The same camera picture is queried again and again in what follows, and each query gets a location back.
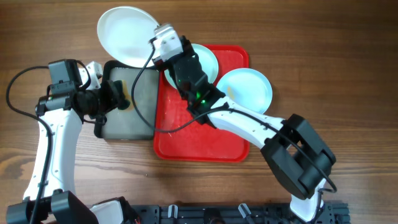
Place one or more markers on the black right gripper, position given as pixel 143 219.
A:
pixel 187 48

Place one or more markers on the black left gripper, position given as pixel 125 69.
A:
pixel 108 89

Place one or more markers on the green yellow sponge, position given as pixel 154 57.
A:
pixel 124 98

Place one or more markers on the light blue plate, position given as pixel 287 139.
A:
pixel 248 88

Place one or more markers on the white plate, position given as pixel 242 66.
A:
pixel 124 32

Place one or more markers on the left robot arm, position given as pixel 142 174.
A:
pixel 52 189

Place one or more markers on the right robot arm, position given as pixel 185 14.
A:
pixel 297 156

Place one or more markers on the black water tray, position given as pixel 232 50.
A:
pixel 127 125

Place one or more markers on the red plastic tray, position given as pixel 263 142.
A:
pixel 198 142

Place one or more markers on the mint plate back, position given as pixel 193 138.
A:
pixel 208 62

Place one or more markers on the black base frame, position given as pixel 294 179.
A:
pixel 269 213

